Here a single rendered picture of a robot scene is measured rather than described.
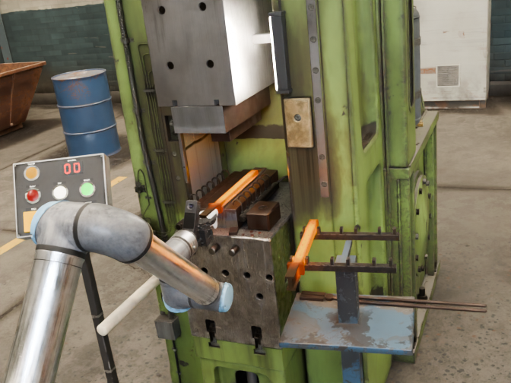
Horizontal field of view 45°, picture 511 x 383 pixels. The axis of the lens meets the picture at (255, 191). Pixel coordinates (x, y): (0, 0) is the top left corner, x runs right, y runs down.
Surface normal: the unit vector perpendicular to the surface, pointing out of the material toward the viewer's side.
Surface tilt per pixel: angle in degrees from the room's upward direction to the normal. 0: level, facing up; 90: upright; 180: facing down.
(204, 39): 90
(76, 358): 0
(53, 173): 60
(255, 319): 90
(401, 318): 0
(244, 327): 90
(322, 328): 0
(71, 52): 91
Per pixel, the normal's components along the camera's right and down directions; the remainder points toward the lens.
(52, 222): -0.36, -0.30
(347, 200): -0.38, 0.36
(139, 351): -0.11, -0.93
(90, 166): -0.02, -0.16
